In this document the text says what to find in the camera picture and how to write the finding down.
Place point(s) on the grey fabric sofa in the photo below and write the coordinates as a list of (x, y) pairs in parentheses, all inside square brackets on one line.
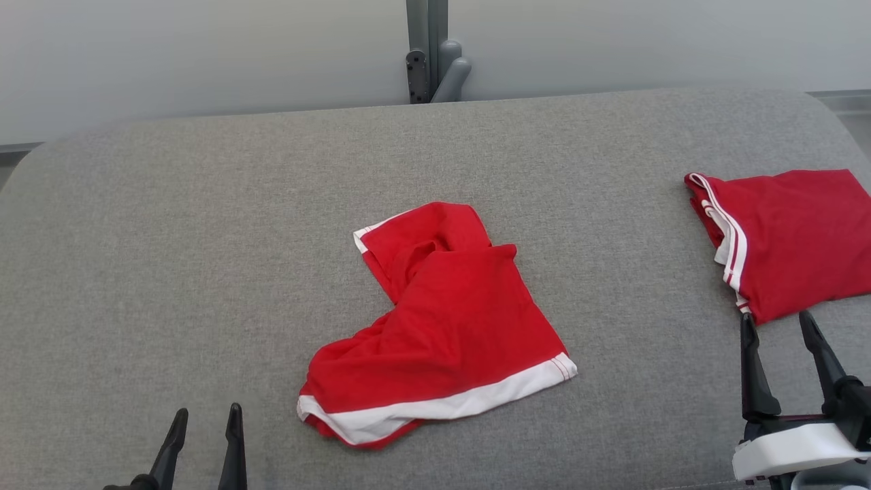
[(204, 272)]

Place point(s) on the dark metal bracket plate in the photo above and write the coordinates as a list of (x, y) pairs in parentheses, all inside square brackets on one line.
[(416, 75)]

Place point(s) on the grey vertical metal post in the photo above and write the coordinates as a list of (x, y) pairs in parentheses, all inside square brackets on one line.
[(427, 27)]

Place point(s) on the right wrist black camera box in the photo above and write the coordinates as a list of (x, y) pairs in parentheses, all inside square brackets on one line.
[(854, 408)]

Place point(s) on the red shorts white hem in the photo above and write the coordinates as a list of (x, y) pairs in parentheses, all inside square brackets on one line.
[(463, 320)]

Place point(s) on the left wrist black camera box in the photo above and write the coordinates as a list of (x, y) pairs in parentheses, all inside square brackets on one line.
[(133, 484)]

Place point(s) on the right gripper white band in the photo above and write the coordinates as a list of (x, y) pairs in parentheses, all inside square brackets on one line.
[(789, 449)]

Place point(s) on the red white jersey shirt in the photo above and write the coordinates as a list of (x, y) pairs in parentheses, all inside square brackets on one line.
[(803, 238)]

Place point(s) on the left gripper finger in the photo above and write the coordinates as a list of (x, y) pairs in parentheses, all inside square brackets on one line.
[(170, 449), (235, 449)]

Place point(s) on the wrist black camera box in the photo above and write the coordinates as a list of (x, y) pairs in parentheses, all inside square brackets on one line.
[(133, 484), (854, 408)]

